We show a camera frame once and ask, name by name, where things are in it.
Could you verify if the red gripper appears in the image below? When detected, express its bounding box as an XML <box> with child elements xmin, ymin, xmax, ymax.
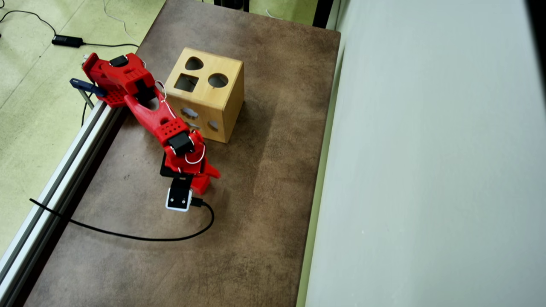
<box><xmin>163</xmin><ymin>146</ymin><xmax>221</xmax><ymax>180</ymax></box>

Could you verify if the red wooden cube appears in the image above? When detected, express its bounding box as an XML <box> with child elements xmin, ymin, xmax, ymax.
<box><xmin>191</xmin><ymin>175</ymin><xmax>212</xmax><ymax>196</ymax></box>

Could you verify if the wooden shape sorter box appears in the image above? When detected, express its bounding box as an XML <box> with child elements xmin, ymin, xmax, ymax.
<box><xmin>160</xmin><ymin>47</ymin><xmax>245</xmax><ymax>144</ymax></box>

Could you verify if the blue table clamp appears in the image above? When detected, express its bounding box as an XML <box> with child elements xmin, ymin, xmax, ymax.
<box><xmin>70</xmin><ymin>78</ymin><xmax>107</xmax><ymax>110</ymax></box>

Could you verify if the black furniture base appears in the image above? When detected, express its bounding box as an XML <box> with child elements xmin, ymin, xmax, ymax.
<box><xmin>213</xmin><ymin>0</ymin><xmax>250</xmax><ymax>12</ymax></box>

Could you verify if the black power adapter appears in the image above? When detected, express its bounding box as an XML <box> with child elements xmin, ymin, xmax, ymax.
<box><xmin>51</xmin><ymin>35</ymin><xmax>84</xmax><ymax>49</ymax></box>

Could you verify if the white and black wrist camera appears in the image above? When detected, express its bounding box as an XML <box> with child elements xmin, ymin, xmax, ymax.
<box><xmin>165</xmin><ymin>176</ymin><xmax>194</xmax><ymax>212</ymax></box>

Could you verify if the black camera cable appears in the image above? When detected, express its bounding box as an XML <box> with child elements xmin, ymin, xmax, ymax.
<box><xmin>29</xmin><ymin>197</ymin><xmax>215</xmax><ymax>242</ymax></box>

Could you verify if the aluminium profile rail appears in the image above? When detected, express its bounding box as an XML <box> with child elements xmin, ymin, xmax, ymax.
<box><xmin>0</xmin><ymin>99</ymin><xmax>124</xmax><ymax>307</ymax></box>

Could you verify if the thin white cable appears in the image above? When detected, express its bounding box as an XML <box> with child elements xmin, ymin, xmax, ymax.
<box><xmin>102</xmin><ymin>0</ymin><xmax>141</xmax><ymax>45</ymax></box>

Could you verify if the dark vertical post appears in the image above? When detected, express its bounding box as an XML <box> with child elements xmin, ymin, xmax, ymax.
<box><xmin>313</xmin><ymin>0</ymin><xmax>334</xmax><ymax>29</ymax></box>

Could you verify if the black power cable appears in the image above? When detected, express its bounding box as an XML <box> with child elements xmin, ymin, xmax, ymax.
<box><xmin>0</xmin><ymin>9</ymin><xmax>140</xmax><ymax>48</ymax></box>

